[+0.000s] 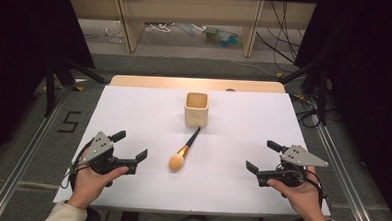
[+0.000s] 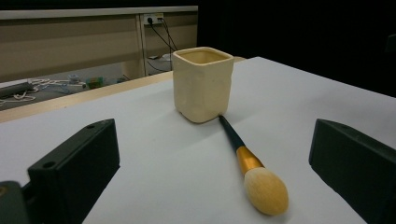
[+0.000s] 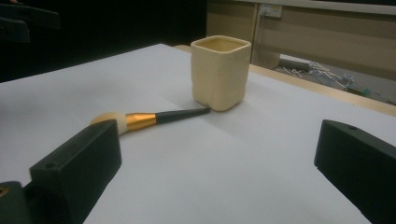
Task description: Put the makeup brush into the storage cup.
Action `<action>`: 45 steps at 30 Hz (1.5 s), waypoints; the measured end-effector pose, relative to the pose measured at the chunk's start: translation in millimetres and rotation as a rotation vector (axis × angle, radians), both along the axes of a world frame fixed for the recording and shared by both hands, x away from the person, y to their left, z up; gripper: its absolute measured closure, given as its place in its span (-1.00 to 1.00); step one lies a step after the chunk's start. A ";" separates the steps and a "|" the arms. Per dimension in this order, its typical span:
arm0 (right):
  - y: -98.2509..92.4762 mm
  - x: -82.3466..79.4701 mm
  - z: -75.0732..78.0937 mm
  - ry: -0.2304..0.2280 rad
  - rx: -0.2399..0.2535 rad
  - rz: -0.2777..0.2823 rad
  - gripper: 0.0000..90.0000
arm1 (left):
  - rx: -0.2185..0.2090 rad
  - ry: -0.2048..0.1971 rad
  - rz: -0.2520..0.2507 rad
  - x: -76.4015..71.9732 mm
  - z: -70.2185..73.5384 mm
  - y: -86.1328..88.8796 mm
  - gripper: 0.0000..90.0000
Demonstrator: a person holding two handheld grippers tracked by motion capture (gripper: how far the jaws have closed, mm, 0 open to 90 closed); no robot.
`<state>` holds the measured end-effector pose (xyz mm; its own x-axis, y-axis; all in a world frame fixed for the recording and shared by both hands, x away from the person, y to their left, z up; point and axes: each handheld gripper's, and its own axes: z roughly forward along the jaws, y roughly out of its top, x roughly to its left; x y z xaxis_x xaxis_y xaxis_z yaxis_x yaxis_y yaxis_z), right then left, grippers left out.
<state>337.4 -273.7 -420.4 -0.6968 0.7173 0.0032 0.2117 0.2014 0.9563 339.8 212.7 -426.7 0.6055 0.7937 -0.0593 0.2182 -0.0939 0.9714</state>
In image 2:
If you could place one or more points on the green packet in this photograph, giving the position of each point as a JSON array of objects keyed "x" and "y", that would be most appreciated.
[{"x": 94, "y": 82}]

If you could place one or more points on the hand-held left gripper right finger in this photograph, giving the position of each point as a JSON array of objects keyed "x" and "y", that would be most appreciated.
[{"x": 358, "y": 165}]

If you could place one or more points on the makeup brush with gold ferrule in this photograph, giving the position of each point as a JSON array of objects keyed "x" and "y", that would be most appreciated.
[{"x": 264, "y": 189}]

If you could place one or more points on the beige office desk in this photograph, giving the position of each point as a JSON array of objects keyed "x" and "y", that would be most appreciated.
[{"x": 68, "y": 46}]

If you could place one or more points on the cream square ceramic cup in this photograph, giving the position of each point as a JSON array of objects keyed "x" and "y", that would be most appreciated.
[{"x": 202, "y": 90}]

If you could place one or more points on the white wall socket strip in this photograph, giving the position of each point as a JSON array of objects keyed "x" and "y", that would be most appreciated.
[{"x": 153, "y": 18}]

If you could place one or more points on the small blue white object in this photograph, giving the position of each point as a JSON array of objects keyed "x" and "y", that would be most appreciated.
[{"x": 73, "y": 78}]

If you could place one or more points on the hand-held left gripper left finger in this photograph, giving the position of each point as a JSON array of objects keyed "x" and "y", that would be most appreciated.
[{"x": 77, "y": 161}]

